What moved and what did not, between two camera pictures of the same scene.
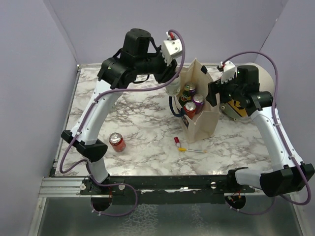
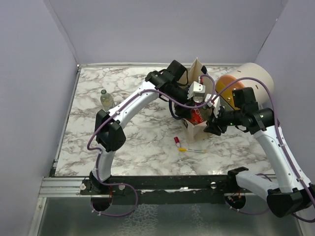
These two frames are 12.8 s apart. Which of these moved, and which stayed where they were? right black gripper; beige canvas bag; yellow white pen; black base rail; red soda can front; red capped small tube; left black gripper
Moved: red soda can front; right black gripper; left black gripper
Stayed: yellow white pen; red capped small tube; black base rail; beige canvas bag
